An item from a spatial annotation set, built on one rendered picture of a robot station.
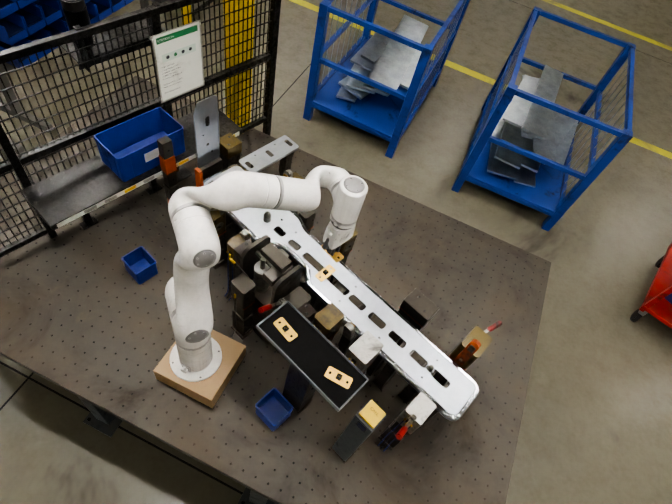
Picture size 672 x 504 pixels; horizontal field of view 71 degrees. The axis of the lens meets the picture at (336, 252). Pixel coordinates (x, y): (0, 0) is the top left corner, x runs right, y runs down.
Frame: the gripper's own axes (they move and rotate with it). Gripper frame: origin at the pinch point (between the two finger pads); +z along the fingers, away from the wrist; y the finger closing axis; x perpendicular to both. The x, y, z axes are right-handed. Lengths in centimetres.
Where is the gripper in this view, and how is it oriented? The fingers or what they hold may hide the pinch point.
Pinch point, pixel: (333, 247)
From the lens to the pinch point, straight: 160.0
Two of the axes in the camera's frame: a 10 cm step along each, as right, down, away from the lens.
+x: -6.7, -6.7, 3.1
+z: -1.9, 5.6, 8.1
